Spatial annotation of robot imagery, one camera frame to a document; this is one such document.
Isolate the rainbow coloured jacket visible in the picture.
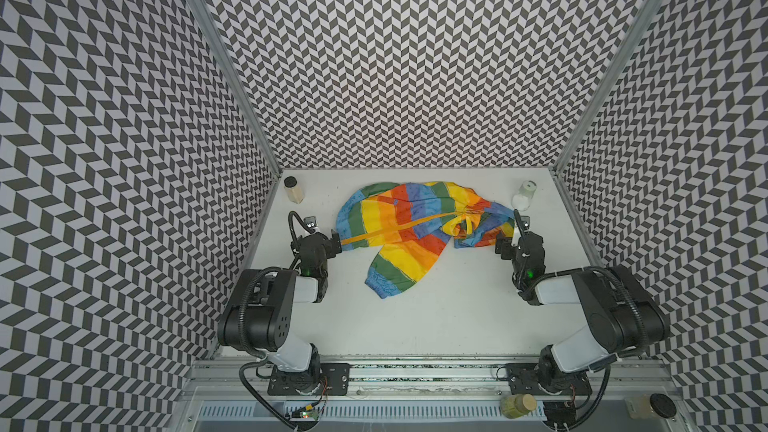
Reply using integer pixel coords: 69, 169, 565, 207
336, 181, 516, 299

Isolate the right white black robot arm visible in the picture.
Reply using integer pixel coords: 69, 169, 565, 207
495, 231, 671, 394

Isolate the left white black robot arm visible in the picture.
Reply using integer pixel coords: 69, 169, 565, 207
217, 231, 342, 395

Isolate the white bottle back right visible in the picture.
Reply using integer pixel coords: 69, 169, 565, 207
511, 180, 537, 212

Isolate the black-lid jar back left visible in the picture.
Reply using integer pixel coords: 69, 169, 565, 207
283, 176, 305, 204

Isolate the small green circuit board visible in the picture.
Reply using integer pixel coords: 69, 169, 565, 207
291, 407, 319, 421

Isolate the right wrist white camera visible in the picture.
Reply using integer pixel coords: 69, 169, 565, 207
513, 215, 530, 246

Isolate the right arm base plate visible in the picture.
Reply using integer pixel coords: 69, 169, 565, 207
503, 363, 592, 397

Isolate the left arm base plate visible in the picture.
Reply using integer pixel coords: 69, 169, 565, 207
267, 363, 351, 397

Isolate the tan-lid jar on rail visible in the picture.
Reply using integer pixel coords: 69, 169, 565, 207
500, 394, 538, 419

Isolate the aluminium front rail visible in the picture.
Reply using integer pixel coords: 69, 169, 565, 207
181, 356, 681, 400

